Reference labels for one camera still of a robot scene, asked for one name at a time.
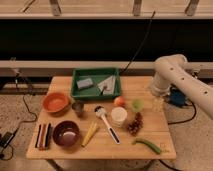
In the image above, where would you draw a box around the yellow banana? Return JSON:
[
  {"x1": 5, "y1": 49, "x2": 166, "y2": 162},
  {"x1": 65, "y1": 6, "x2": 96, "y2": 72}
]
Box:
[{"x1": 81, "y1": 122, "x2": 99, "y2": 147}]

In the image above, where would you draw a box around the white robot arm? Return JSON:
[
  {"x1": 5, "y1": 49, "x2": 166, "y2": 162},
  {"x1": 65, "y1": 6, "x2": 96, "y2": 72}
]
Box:
[{"x1": 150, "y1": 54, "x2": 213, "y2": 120}]

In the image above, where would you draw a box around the small metal cup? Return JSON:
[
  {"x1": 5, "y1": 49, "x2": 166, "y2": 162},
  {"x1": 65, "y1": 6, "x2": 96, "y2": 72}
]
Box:
[{"x1": 72, "y1": 101, "x2": 84, "y2": 117}]

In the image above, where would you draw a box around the green plastic cup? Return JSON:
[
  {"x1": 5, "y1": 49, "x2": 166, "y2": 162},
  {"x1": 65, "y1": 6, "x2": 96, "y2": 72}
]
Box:
[{"x1": 131, "y1": 99, "x2": 143, "y2": 113}]

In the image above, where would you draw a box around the grey folded cloth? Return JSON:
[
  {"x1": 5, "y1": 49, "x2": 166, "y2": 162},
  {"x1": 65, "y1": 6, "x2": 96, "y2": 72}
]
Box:
[{"x1": 98, "y1": 76, "x2": 116, "y2": 95}]

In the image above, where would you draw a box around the blue-grey sponge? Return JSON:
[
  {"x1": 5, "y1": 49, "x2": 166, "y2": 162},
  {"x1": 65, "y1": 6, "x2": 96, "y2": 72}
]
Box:
[{"x1": 77, "y1": 78, "x2": 93, "y2": 89}]

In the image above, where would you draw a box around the green plastic bin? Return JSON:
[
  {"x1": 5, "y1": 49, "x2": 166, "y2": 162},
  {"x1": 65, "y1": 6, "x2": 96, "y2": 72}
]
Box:
[{"x1": 71, "y1": 68, "x2": 121, "y2": 100}]

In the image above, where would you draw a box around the red apple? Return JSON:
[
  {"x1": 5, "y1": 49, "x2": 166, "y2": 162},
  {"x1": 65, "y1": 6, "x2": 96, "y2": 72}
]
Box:
[{"x1": 114, "y1": 96, "x2": 125, "y2": 107}]

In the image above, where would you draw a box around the white round container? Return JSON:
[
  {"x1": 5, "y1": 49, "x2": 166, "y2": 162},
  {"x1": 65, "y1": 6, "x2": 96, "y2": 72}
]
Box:
[{"x1": 111, "y1": 107, "x2": 127, "y2": 127}]

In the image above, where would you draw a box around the bunch of dark grapes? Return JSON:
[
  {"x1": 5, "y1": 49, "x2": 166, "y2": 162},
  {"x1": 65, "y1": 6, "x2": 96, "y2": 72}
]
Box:
[{"x1": 127, "y1": 112, "x2": 143, "y2": 136}]

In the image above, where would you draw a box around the wooden table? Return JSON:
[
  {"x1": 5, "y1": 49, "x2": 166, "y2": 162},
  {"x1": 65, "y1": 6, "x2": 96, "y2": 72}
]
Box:
[{"x1": 27, "y1": 76, "x2": 176, "y2": 160}]

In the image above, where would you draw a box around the orange bowl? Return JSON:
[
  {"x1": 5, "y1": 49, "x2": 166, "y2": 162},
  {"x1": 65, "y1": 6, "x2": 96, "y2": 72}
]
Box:
[{"x1": 42, "y1": 92, "x2": 70, "y2": 113}]

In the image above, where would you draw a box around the clear plastic gripper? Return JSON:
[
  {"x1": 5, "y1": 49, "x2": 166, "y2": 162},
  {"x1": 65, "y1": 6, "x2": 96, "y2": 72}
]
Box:
[{"x1": 152, "y1": 97, "x2": 164, "y2": 112}]

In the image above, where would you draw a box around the dark maroon bowl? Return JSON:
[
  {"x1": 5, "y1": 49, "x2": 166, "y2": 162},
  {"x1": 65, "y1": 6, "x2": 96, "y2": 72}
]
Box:
[{"x1": 53, "y1": 121, "x2": 80, "y2": 147}]

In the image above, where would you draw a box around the blue device on floor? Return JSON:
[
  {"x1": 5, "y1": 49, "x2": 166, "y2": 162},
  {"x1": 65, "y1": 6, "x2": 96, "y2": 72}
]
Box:
[{"x1": 169, "y1": 88, "x2": 186, "y2": 107}]

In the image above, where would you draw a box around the green cucumber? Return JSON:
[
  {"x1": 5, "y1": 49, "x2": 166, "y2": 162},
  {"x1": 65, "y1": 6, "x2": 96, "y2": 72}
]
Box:
[{"x1": 132, "y1": 138, "x2": 162, "y2": 154}]

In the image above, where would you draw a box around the black cable on wall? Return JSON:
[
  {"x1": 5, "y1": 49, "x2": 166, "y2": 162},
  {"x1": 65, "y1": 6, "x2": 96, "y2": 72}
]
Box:
[{"x1": 119, "y1": 10, "x2": 157, "y2": 75}]

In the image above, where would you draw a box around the black floor cable left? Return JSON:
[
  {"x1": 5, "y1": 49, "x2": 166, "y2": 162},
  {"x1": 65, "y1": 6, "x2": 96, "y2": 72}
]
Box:
[{"x1": 0, "y1": 73, "x2": 38, "y2": 160}]

